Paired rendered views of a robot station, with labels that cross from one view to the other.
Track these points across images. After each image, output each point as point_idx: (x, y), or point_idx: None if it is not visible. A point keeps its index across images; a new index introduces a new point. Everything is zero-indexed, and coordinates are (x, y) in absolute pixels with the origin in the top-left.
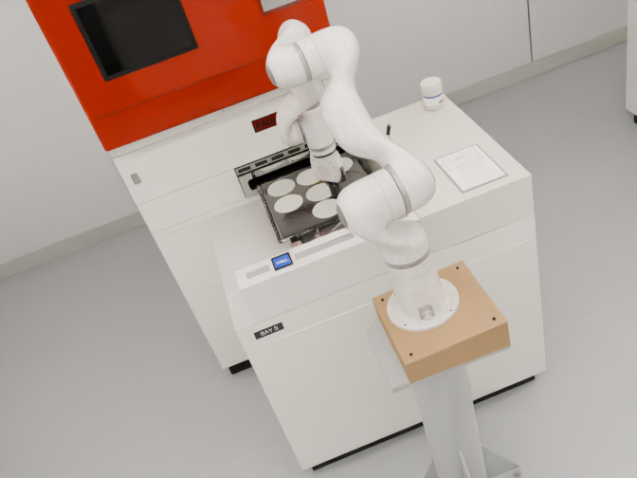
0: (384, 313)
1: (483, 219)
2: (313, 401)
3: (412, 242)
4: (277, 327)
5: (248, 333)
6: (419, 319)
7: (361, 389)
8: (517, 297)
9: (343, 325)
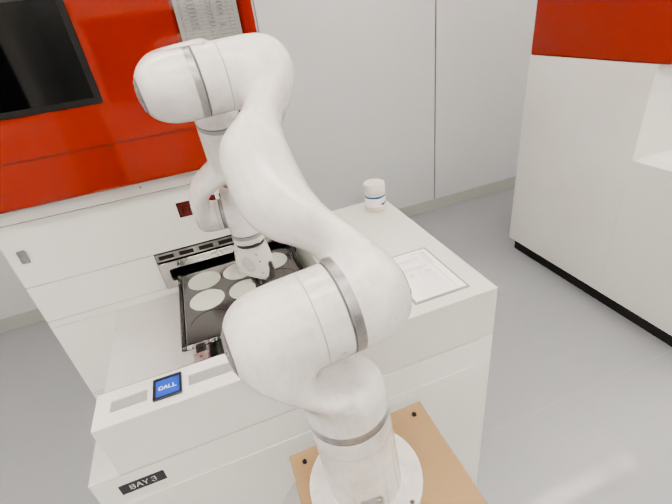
0: (305, 490)
1: (438, 338)
2: None
3: (363, 402)
4: (156, 477)
5: (110, 488)
6: None
7: None
8: (460, 423)
9: (253, 467)
